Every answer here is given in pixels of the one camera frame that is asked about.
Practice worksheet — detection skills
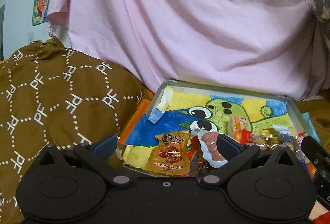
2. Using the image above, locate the orange round snack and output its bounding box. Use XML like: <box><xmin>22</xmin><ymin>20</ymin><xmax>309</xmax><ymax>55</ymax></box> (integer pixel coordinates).
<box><xmin>306</xmin><ymin>163</ymin><xmax>316</xmax><ymax>179</ymax></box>

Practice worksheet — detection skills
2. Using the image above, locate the orange clear snack packet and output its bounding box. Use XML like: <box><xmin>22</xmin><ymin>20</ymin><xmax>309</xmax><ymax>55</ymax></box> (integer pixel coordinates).
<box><xmin>227</xmin><ymin>116</ymin><xmax>252</xmax><ymax>142</ymax></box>

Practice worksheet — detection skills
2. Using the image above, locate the white blue sausage packet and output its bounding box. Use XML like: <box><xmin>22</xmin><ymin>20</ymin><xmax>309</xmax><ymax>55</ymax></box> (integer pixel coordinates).
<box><xmin>190</xmin><ymin>127</ymin><xmax>227</xmax><ymax>168</ymax></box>

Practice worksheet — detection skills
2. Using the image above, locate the blue snack packet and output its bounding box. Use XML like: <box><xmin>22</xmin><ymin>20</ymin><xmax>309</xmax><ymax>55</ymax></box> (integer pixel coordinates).
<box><xmin>272</xmin><ymin>125</ymin><xmax>295</xmax><ymax>144</ymax></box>

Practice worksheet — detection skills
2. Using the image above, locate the clear red nut packet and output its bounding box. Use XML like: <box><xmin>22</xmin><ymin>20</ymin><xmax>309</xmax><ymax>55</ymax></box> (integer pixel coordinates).
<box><xmin>240</xmin><ymin>129</ymin><xmax>281</xmax><ymax>150</ymax></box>

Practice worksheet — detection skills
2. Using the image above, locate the gold foil snack packet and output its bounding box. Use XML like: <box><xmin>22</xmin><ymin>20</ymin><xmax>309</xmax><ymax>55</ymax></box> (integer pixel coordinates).
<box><xmin>145</xmin><ymin>131</ymin><xmax>190</xmax><ymax>176</ymax></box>

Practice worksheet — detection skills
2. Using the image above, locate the red snack packet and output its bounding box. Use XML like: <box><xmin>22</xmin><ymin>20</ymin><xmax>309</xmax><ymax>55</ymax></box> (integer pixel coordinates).
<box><xmin>188</xmin><ymin>150</ymin><xmax>211</xmax><ymax>178</ymax></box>

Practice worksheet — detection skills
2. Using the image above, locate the colourful striped bedspread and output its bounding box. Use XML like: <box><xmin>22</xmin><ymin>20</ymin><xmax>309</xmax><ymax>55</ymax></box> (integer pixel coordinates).
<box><xmin>119</xmin><ymin>95</ymin><xmax>329</xmax><ymax>223</ymax></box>

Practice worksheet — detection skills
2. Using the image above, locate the grey painted tray box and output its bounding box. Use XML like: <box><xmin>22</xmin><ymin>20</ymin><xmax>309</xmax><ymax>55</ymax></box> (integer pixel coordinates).
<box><xmin>118</xmin><ymin>80</ymin><xmax>309</xmax><ymax>173</ymax></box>

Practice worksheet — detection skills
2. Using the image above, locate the pink draped sheet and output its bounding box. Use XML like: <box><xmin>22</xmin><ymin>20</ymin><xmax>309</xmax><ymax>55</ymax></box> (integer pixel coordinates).
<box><xmin>48</xmin><ymin>0</ymin><xmax>329</xmax><ymax>100</ymax></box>

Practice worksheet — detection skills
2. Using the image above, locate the plastic bag of clothes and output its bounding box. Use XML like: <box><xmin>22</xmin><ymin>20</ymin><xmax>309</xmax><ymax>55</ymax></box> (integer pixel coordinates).
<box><xmin>310</xmin><ymin>0</ymin><xmax>330</xmax><ymax>50</ymax></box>

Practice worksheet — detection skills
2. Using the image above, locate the cartoon wall poster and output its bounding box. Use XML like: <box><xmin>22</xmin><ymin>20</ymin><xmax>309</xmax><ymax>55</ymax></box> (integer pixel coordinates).
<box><xmin>31</xmin><ymin>0</ymin><xmax>49</xmax><ymax>26</ymax></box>

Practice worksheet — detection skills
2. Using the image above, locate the dark picture frame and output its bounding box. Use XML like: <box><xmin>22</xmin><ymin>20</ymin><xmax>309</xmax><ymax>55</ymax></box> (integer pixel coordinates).
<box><xmin>0</xmin><ymin>5</ymin><xmax>5</xmax><ymax>61</ymax></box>

